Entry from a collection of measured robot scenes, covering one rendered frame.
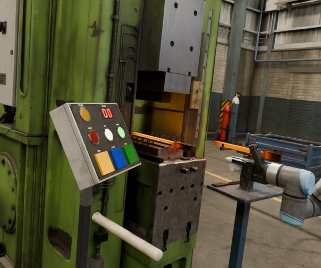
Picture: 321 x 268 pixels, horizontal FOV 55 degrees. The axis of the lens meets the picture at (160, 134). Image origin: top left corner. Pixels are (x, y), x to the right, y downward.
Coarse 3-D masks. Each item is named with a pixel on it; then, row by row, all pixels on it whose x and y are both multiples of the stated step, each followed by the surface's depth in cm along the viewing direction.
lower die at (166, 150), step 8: (136, 144) 170; (144, 144) 167; (152, 144) 167; (160, 144) 166; (168, 144) 166; (144, 152) 165; (152, 152) 161; (160, 152) 160; (168, 152) 164; (176, 152) 168
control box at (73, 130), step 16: (64, 112) 101; (80, 112) 104; (96, 112) 114; (112, 112) 125; (64, 128) 101; (80, 128) 101; (96, 128) 110; (112, 128) 120; (64, 144) 102; (80, 144) 100; (96, 144) 105; (112, 144) 115; (128, 144) 126; (80, 160) 100; (112, 160) 111; (80, 176) 101; (96, 176) 99; (112, 176) 107
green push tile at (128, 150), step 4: (124, 148) 121; (128, 148) 123; (132, 148) 127; (124, 152) 121; (128, 152) 122; (132, 152) 125; (128, 156) 121; (132, 156) 124; (136, 156) 127; (128, 160) 120; (132, 160) 123; (136, 160) 126
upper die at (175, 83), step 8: (144, 72) 164; (152, 72) 160; (160, 72) 155; (168, 72) 154; (144, 80) 164; (152, 80) 160; (160, 80) 155; (168, 80) 155; (176, 80) 159; (184, 80) 164; (144, 88) 164; (152, 88) 160; (160, 88) 156; (168, 88) 156; (176, 88) 160; (184, 88) 165
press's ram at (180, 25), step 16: (160, 0) 147; (176, 0) 150; (192, 0) 158; (144, 16) 155; (160, 16) 147; (176, 16) 152; (192, 16) 160; (144, 32) 156; (160, 32) 148; (176, 32) 154; (192, 32) 162; (144, 48) 156; (160, 48) 148; (176, 48) 156; (192, 48) 165; (144, 64) 156; (160, 64) 150; (176, 64) 157; (192, 64) 166
